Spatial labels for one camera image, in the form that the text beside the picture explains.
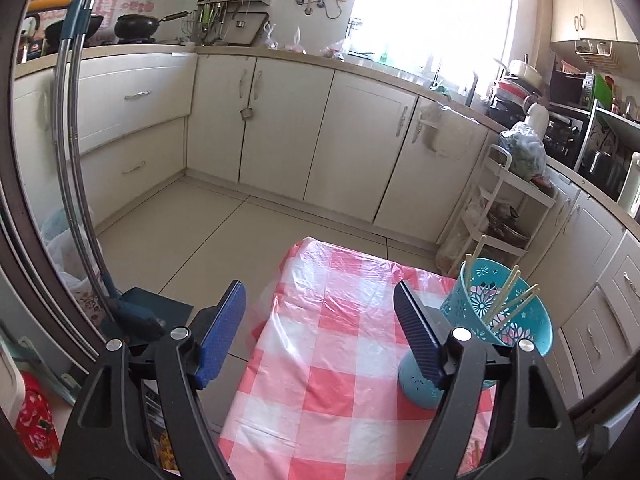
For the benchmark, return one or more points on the dish rack with bowls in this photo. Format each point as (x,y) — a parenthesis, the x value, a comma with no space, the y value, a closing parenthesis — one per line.
(515,90)

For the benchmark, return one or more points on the white plastic bag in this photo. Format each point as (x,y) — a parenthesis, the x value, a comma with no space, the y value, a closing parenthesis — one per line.
(65,245)

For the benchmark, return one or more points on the tied plastic bag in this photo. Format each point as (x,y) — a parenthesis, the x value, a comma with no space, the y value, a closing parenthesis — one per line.
(270,37)
(296,42)

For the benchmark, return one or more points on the cream double-door base cabinets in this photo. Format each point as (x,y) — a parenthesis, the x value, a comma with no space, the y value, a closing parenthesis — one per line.
(300,135)

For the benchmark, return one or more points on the red white checked tablecloth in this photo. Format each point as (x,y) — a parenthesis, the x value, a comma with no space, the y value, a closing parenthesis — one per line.
(325,360)

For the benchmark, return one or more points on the kitchen window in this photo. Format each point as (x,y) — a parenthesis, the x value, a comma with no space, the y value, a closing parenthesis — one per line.
(435,15)

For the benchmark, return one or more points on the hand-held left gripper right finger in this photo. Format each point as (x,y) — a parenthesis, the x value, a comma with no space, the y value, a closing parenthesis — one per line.
(415,325)

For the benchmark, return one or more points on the teal perforated utensil holder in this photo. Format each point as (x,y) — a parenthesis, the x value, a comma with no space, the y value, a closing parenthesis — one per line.
(532,327)

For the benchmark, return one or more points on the bundle of beige chopsticks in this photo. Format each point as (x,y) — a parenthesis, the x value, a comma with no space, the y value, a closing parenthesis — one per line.
(514,274)

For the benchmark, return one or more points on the wall utensil rack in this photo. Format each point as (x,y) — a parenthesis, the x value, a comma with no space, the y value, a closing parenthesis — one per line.
(232,5)

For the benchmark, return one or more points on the cream side base cabinets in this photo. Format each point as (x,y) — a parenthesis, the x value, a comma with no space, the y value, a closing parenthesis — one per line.
(600,270)

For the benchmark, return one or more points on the cream drawer cabinet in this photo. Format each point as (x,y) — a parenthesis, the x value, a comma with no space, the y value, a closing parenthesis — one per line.
(130,120)

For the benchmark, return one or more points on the white storage trolley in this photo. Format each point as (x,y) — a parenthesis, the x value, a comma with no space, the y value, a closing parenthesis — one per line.
(500,200)

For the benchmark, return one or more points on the black microwave oven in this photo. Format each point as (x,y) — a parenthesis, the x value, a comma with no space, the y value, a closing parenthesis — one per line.
(567,110)

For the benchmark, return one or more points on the red floral cushion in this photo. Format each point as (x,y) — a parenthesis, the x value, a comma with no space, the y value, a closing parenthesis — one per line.
(35,420)

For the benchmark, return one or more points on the black wok on stove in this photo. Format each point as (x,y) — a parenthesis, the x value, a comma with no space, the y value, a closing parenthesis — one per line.
(75,27)

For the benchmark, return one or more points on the white thermos jug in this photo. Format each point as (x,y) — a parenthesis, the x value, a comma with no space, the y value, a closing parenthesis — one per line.
(536,120)

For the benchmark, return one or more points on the green bag of vegetables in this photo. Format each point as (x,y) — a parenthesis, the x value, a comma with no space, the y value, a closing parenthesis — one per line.
(522,152)

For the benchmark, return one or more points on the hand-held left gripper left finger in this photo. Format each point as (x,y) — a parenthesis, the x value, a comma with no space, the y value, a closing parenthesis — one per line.
(222,330)

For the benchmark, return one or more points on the beige kitchen countertop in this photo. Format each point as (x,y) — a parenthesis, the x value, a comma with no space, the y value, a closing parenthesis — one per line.
(380,66)

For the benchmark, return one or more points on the cream wall cabinet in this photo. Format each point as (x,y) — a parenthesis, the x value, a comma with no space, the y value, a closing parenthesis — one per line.
(585,10)

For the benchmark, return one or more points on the small hanging metal cup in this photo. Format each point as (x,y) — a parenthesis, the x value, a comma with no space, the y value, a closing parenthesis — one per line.
(246,112)

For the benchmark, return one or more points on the floral patterned bag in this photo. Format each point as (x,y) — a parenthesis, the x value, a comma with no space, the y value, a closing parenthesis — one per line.
(90,305)

